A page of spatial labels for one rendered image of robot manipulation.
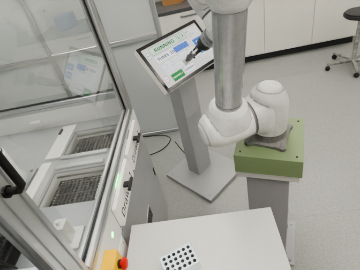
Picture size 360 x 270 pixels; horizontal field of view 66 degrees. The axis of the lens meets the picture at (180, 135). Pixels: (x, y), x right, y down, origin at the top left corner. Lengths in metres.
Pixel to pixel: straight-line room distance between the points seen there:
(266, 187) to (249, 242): 0.42
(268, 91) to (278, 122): 0.14
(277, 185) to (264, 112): 0.43
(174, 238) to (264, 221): 0.35
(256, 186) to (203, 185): 0.88
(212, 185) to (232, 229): 1.15
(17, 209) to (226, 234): 0.73
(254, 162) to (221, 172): 1.10
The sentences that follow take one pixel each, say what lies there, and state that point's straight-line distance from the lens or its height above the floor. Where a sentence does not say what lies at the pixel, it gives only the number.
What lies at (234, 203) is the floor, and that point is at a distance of 2.16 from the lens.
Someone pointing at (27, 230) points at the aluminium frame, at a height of 1.26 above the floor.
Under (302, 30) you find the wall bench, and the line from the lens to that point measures 4.15.
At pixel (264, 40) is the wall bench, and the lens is 4.02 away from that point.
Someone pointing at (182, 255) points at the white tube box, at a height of 0.80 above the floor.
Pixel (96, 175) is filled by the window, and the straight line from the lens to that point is 1.05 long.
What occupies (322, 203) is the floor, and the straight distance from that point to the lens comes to 2.21.
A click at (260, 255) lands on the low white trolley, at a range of 1.08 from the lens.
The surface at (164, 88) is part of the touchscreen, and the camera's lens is 1.63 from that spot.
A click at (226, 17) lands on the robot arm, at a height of 1.49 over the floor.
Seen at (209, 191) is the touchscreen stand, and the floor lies 0.03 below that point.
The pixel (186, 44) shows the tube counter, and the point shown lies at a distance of 1.85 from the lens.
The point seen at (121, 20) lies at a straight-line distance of 2.50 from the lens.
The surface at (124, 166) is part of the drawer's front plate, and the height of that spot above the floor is 0.93.
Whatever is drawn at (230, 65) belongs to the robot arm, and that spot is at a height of 1.34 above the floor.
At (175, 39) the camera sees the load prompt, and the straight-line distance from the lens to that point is 1.83.
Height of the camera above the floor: 1.71
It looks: 37 degrees down
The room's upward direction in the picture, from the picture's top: 14 degrees counter-clockwise
